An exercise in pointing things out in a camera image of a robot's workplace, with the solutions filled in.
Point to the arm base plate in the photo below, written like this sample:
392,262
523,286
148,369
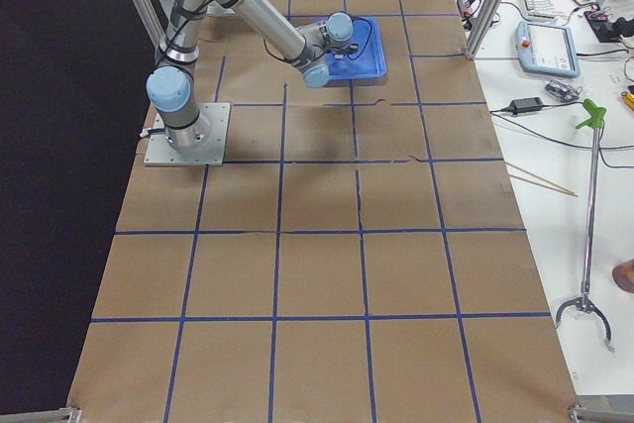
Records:
203,143

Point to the long reacher grabber tool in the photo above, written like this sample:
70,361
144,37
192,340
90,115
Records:
582,303

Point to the blue plastic tray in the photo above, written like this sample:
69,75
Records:
367,63

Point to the right side frame post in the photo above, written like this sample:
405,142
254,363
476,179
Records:
493,2

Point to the wooden chopstick pair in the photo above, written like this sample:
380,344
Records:
525,175

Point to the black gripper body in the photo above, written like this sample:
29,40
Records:
342,53

